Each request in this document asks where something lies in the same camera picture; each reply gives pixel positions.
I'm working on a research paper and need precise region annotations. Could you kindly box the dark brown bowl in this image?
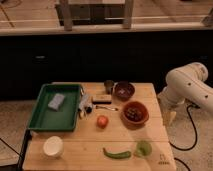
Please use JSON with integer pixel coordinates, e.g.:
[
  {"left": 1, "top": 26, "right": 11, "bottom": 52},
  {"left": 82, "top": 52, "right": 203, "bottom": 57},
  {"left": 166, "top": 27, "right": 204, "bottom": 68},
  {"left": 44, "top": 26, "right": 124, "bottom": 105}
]
[{"left": 114, "top": 81, "right": 135, "bottom": 101}]

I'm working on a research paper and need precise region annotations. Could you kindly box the terracotta bowl with fruit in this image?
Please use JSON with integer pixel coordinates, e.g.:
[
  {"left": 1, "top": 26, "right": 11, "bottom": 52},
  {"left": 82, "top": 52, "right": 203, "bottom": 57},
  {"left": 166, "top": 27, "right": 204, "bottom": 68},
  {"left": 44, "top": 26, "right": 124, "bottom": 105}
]
[{"left": 120, "top": 101, "right": 149, "bottom": 127}]

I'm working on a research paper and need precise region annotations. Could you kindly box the red apple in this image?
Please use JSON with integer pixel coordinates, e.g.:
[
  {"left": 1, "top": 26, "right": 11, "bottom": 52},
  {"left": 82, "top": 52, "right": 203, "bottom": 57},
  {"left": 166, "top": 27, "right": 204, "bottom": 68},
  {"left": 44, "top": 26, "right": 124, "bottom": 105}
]
[{"left": 97, "top": 115, "right": 109, "bottom": 129}]

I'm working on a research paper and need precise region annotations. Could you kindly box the metal spoon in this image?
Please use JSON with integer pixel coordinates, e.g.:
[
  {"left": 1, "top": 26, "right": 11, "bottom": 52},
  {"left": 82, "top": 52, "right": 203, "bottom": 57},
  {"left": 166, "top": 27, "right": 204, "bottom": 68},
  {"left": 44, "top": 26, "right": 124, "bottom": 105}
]
[{"left": 95, "top": 105, "right": 119, "bottom": 111}]

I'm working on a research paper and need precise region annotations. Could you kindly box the blue grey sponge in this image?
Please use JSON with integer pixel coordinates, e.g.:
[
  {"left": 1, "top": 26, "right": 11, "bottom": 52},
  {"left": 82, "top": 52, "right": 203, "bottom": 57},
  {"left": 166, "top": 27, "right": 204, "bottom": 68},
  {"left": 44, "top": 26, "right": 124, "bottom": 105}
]
[{"left": 48, "top": 93, "right": 65, "bottom": 110}]

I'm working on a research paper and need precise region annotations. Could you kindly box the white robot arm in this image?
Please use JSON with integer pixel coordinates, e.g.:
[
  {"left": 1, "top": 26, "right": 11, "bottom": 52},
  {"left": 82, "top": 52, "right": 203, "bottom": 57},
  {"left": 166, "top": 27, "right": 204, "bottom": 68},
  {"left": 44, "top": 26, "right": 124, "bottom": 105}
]
[{"left": 157, "top": 62, "right": 213, "bottom": 126}]

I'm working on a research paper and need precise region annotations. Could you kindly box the white paper cup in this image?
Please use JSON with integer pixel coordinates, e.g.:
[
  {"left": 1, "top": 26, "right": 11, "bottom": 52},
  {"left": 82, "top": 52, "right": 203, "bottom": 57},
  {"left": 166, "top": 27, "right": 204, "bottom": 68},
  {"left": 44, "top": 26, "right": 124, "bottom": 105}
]
[{"left": 43, "top": 136, "right": 63, "bottom": 158}]

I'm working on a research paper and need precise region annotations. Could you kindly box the green plastic cup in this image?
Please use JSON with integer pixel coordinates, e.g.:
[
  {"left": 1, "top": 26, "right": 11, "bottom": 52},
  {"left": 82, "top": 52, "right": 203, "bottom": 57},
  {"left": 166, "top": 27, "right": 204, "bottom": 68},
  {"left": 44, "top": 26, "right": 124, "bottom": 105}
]
[{"left": 134, "top": 141, "right": 152, "bottom": 157}]

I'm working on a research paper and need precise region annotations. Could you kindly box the small toy figure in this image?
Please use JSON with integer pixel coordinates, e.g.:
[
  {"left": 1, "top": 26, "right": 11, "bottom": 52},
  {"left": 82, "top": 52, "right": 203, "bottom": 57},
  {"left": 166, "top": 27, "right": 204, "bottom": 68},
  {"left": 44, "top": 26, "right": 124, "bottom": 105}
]
[{"left": 78, "top": 94, "right": 93, "bottom": 119}]

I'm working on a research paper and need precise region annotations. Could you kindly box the dark small cup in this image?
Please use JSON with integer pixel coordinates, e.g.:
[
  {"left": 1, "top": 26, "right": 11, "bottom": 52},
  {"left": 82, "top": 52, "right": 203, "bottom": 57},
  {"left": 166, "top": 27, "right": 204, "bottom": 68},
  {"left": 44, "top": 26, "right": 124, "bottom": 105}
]
[{"left": 104, "top": 80, "right": 114, "bottom": 94}]

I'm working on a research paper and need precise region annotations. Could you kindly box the wooden block with black strip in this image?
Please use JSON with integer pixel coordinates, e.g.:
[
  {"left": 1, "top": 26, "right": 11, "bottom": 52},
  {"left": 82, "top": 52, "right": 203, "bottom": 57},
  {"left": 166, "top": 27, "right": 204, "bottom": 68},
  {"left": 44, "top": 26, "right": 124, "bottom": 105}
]
[{"left": 92, "top": 95, "right": 112, "bottom": 104}]

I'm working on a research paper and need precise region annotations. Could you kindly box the green chili pepper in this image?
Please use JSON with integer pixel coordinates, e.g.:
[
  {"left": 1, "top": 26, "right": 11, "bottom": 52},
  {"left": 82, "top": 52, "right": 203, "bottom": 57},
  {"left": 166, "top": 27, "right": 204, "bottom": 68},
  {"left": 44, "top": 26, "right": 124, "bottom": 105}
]
[{"left": 103, "top": 148, "right": 131, "bottom": 159}]

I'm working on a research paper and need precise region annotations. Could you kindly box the black cable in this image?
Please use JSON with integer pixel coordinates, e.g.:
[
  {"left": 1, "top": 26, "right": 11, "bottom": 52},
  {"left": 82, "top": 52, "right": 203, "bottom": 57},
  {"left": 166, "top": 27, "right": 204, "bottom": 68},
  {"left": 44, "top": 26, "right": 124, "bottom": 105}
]
[{"left": 168, "top": 104, "right": 201, "bottom": 152}]

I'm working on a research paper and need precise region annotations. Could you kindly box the green plastic tray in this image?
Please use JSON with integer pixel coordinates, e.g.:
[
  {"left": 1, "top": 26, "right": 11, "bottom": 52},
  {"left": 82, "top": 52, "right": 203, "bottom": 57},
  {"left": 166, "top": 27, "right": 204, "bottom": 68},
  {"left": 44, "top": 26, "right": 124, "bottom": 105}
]
[{"left": 28, "top": 84, "right": 81, "bottom": 131}]

